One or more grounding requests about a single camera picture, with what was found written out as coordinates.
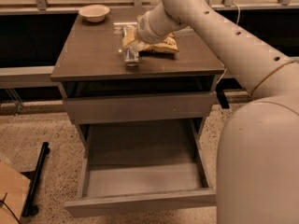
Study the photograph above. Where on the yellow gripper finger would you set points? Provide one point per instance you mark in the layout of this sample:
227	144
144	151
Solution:
141	46
128	36

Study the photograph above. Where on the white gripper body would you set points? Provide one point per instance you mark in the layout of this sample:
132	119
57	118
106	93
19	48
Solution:
149	32

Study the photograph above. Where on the silver blue redbull can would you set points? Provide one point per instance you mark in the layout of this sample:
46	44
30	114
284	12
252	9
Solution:
130	56

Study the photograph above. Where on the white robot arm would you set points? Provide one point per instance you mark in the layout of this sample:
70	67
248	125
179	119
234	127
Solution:
258	153

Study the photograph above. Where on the closed grey top drawer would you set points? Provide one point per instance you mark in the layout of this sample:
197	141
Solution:
139	107

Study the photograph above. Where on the grey drawer cabinet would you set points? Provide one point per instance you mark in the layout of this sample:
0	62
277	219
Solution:
91	64

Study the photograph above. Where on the open grey middle drawer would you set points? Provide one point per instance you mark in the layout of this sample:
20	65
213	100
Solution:
143	166

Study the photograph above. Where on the yellow brown chip bag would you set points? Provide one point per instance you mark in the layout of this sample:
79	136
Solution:
169	45

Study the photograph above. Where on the white paper bowl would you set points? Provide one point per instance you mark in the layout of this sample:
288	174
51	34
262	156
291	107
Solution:
94	13

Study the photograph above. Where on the black metal pole stand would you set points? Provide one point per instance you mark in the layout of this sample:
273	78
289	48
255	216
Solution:
30	209

